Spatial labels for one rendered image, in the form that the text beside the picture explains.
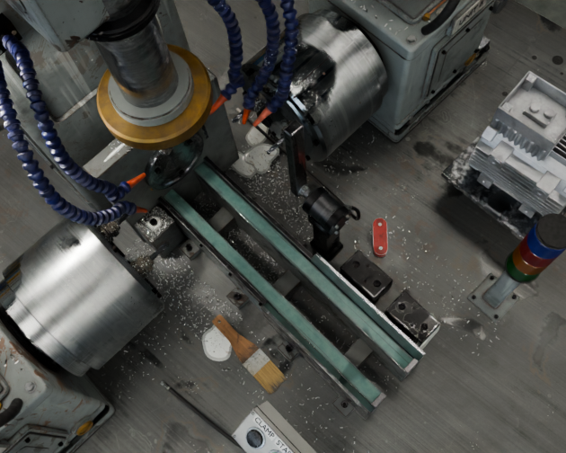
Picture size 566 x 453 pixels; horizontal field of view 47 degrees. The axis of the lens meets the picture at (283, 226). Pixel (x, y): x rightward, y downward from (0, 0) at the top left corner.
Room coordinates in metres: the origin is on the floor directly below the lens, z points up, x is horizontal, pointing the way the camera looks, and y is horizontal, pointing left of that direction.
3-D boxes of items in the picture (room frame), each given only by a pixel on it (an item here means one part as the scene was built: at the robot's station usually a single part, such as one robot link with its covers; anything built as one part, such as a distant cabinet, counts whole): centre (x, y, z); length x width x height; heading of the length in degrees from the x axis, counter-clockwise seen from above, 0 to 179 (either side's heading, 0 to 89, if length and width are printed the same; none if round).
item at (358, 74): (0.75, -0.13, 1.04); 0.41 x 0.25 x 0.25; 125
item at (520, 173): (0.51, -0.52, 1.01); 0.20 x 0.19 x 0.19; 39
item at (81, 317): (0.36, 0.43, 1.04); 0.37 x 0.25 x 0.25; 125
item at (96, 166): (0.69, 0.23, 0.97); 0.30 x 0.11 x 0.34; 125
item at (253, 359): (0.27, 0.12, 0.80); 0.21 x 0.05 x 0.01; 33
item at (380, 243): (0.47, -0.21, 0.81); 0.09 x 0.03 x 0.02; 169
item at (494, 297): (0.29, -0.42, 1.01); 0.08 x 0.08 x 0.42; 35
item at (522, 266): (0.29, -0.42, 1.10); 0.06 x 0.06 x 0.04
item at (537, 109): (0.54, -0.50, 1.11); 0.12 x 0.11 x 0.07; 39
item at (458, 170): (0.53, -0.53, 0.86); 0.27 x 0.24 x 0.12; 125
